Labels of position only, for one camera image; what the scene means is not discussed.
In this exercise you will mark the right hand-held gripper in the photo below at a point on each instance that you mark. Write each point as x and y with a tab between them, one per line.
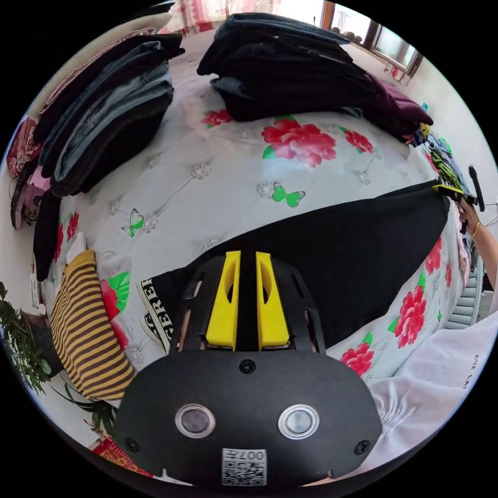
467	198

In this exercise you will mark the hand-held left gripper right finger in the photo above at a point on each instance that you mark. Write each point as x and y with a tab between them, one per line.
272	311

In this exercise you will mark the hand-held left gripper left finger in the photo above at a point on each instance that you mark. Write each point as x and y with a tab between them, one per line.
223	307

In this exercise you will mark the black sweatpants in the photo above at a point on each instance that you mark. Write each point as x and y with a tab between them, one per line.
350	253

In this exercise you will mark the person's right forearm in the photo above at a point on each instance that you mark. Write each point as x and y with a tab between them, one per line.
488	253

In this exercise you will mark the person's right hand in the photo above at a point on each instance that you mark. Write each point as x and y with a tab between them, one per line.
470	218

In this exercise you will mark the pile of colourful clothes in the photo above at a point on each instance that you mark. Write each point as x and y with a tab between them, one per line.
443	159

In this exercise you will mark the yellow and brown striped garment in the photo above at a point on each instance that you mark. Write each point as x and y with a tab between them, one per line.
87	334

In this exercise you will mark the bed with floral sheet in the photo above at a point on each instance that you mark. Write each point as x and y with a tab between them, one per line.
218	163

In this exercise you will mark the window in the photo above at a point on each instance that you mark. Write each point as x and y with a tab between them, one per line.
373	37

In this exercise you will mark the person's body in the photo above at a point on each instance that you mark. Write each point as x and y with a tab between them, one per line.
435	385

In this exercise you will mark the red patterned rug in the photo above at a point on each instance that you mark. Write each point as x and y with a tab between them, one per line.
120	457

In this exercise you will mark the pile of black and maroon clothes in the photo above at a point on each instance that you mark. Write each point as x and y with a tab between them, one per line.
288	74

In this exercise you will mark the green plant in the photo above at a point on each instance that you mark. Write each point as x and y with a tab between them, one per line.
23	342

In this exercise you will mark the pile of dark and grey clothes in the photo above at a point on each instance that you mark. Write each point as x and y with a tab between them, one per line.
105	113

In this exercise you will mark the red patterned bag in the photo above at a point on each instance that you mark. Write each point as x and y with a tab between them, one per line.
23	144

